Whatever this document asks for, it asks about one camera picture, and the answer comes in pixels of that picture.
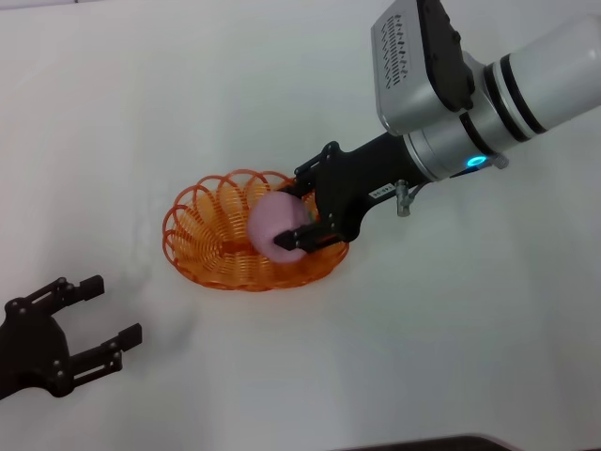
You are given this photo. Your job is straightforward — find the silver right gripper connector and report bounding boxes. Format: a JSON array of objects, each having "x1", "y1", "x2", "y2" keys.
[{"x1": 394, "y1": 179, "x2": 414, "y2": 217}]

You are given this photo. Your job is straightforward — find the silver vented right wrist housing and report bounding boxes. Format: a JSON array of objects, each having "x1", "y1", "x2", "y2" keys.
[{"x1": 370, "y1": 0, "x2": 478, "y2": 137}]

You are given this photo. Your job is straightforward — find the orange woven plastic basket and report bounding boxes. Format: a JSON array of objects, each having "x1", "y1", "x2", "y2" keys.
[{"x1": 162, "y1": 168, "x2": 351, "y2": 293}]

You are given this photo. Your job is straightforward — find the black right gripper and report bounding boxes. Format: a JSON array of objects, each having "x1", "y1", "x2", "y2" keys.
[{"x1": 273, "y1": 132, "x2": 423, "y2": 254}]

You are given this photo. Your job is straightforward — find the pink peach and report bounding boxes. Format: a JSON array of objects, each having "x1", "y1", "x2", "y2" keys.
[{"x1": 247, "y1": 190, "x2": 311, "y2": 264}]

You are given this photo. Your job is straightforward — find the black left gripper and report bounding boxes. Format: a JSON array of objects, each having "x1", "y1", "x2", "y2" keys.
[{"x1": 0, "y1": 274, "x2": 144, "y2": 398}]

